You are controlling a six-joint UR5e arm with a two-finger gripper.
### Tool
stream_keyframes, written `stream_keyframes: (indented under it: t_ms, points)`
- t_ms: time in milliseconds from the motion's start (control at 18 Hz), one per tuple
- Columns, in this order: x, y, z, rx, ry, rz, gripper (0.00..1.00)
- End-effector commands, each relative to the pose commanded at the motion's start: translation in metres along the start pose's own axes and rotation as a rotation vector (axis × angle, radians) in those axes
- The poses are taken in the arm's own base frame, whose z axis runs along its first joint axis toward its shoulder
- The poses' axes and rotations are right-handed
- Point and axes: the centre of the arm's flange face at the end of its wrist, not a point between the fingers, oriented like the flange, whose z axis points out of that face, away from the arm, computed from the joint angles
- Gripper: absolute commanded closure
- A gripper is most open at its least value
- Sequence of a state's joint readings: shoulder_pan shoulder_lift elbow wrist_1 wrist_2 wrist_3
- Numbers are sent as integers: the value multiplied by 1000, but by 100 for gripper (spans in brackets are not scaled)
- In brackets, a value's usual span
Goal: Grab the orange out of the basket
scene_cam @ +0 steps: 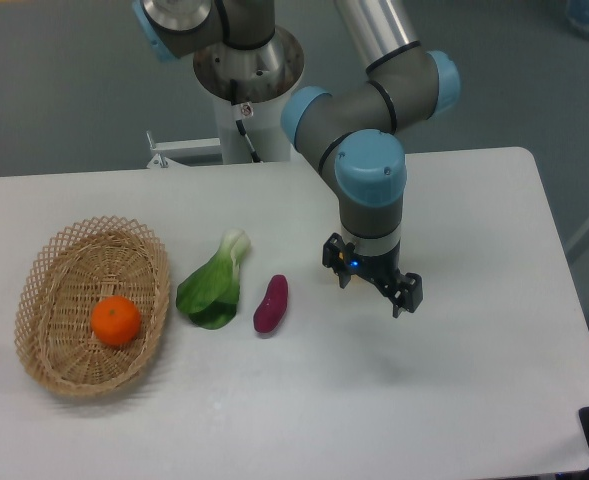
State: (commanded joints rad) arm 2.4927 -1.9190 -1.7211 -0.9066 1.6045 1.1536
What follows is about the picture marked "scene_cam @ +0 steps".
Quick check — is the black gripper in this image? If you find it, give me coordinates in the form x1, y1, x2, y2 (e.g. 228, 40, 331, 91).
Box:
322, 233, 423, 318

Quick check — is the white metal bracket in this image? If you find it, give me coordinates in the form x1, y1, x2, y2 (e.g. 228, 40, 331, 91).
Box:
146, 130, 222, 169

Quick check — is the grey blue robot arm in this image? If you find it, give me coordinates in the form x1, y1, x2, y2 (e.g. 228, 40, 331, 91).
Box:
133, 1, 460, 312

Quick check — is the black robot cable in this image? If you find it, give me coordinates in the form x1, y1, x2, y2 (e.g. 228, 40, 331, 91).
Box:
230, 79, 264, 164

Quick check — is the woven wicker basket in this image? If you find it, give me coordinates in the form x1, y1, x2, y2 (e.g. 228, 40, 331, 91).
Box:
15, 216, 170, 398

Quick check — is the orange fruit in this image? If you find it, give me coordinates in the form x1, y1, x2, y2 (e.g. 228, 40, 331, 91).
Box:
90, 295, 141, 347

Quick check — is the purple sweet potato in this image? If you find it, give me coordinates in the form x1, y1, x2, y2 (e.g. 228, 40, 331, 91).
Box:
253, 274, 289, 334

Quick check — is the green bok choy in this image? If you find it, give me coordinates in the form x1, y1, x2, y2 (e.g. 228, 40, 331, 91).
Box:
175, 228, 251, 330

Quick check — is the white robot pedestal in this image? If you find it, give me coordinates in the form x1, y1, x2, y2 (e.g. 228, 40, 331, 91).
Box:
211, 27, 304, 164

